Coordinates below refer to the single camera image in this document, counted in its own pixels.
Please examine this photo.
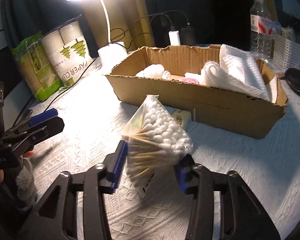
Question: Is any cotton swab bag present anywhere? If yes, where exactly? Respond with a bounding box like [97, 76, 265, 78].
[122, 94, 193, 198]

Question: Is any cartoon tissue packet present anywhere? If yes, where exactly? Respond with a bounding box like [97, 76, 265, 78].
[171, 109, 192, 131]

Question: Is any white fluffy ball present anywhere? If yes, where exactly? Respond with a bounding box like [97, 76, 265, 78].
[136, 64, 171, 80]

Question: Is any white towel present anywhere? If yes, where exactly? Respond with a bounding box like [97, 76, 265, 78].
[219, 44, 269, 100]

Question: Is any left hand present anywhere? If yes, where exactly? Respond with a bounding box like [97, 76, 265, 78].
[0, 149, 36, 185]

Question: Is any green paper cup pack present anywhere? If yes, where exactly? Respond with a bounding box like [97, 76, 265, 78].
[12, 32, 63, 102]

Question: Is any white paper cup pack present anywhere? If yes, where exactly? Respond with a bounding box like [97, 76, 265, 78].
[41, 17, 93, 86]

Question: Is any white tablecloth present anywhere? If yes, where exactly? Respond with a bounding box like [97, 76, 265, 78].
[14, 52, 300, 240]

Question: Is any cardboard box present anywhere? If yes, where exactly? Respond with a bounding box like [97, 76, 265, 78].
[106, 45, 288, 139]

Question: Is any black power adapter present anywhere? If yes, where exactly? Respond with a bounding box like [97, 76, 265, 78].
[179, 22, 197, 46]

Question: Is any yellow curtain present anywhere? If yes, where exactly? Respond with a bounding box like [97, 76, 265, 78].
[128, 0, 154, 48]

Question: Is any white phone charger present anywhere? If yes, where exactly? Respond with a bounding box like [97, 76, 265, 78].
[168, 26, 181, 46]

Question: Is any black round zip case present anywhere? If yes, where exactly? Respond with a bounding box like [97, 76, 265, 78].
[284, 68, 300, 95]

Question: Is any white perforated basket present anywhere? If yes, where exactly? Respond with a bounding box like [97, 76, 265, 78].
[273, 34, 300, 72]

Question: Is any clear water bottle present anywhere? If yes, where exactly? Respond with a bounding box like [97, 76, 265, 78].
[250, 0, 272, 61]

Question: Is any black lamp cable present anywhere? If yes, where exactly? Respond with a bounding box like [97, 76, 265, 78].
[43, 57, 98, 113]

